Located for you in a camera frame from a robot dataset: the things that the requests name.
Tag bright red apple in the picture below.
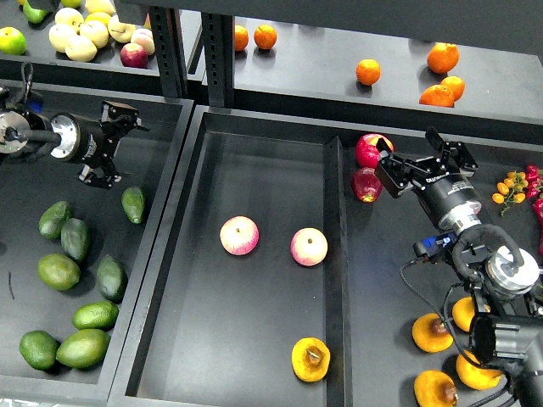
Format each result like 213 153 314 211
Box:
355 133 395 169

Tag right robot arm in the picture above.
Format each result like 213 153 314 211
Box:
375 128 542 406

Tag red apple on shelf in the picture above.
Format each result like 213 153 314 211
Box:
120 42 148 69

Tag pink apple right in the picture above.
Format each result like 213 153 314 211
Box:
290 227 328 267

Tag pale yellow pear back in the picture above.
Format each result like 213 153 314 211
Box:
54 7 85 31

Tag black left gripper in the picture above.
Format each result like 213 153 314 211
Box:
50 101 149 189

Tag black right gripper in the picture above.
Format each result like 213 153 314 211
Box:
375 127 482 231

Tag dark red apple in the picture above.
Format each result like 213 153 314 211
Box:
350 168 383 204

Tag red chili peppers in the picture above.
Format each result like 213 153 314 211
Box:
526 164 543 255

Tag black tray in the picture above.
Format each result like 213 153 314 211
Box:
1 83 193 406
109 106 456 406

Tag black left tray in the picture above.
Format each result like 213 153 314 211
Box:
1 83 193 406

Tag dark avocado elongated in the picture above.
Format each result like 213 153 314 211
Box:
60 218 90 263

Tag pale yellow pear left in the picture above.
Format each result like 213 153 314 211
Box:
48 24 77 53

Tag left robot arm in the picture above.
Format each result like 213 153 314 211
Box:
1 62 147 189

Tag orange tangerine middle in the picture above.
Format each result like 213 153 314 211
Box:
355 59 381 86

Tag orange tangerine far left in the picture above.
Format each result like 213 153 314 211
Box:
234 25 249 53

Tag orange small right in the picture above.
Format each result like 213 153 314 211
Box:
440 76 466 101

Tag cherry tomato bunch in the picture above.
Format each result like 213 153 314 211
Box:
491 171 529 216

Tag yellow pear shelf back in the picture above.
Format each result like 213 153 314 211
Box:
85 11 111 26

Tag orange front right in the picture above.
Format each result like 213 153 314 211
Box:
419 85 455 108

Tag black tray divider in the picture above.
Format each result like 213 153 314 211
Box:
323 137 353 406

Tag pale yellow pear centre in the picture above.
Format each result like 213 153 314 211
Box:
79 20 109 49

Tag light green avocado left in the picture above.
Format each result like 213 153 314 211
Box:
37 253 81 292

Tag black shelf post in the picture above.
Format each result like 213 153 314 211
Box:
148 6 188 98
201 12 234 108

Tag large orange top right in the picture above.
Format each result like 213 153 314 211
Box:
427 42 460 74

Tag black shelf post right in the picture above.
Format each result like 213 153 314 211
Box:
201 12 234 108

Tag black centre tray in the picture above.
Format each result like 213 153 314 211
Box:
109 106 456 406

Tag light green avocado middle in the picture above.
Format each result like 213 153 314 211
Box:
72 300 119 330

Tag dark green avocado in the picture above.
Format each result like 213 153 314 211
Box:
96 254 128 303

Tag pale pink peach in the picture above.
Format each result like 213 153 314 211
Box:
131 28 155 56

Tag green apple on shelf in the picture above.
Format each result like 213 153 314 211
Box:
0 26 26 56

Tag black shelf post left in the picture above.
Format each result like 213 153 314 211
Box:
148 6 188 98

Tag pale yellow pear front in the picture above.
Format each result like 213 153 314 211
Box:
64 35 98 62

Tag dark avocado top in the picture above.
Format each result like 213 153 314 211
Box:
121 187 146 224

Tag dark avocado upper left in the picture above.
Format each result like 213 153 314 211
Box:
38 201 72 240

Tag green fruit top left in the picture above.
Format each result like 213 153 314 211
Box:
22 1 50 25

